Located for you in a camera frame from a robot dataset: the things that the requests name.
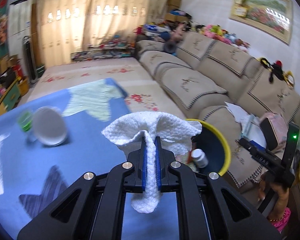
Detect clear square plastic bottle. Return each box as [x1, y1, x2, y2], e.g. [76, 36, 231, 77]
[17, 109, 37, 143]

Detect cream patterned curtain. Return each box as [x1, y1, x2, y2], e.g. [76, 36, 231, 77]
[36, 0, 167, 68]

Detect yellow rimmed trash bin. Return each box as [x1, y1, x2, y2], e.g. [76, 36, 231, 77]
[176, 119, 231, 176]

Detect framed landscape painting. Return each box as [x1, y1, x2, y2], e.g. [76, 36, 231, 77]
[229, 0, 293, 45]

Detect white paper towel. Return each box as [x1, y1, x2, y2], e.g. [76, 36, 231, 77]
[102, 112, 202, 213]

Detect pink bag on sofa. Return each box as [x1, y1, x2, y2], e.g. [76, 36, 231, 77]
[260, 112, 288, 152]

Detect black tower fan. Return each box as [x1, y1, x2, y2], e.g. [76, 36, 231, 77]
[23, 36, 38, 84]

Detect blue star tablecloth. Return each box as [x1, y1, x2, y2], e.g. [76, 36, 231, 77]
[0, 77, 180, 240]

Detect person's right hand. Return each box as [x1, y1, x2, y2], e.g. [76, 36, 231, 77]
[258, 172, 289, 221]

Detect white papers on sofa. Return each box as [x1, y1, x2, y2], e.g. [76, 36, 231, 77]
[226, 102, 266, 148]

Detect white pill bottle in bin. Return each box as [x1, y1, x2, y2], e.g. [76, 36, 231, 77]
[191, 148, 209, 168]

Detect white air conditioner cabinet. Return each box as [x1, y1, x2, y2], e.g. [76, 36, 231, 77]
[7, 0, 32, 59]

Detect beige sectional sofa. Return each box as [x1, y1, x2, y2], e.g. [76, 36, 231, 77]
[136, 32, 300, 197]

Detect floral floor mat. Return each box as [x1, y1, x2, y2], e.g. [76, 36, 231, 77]
[27, 58, 185, 119]

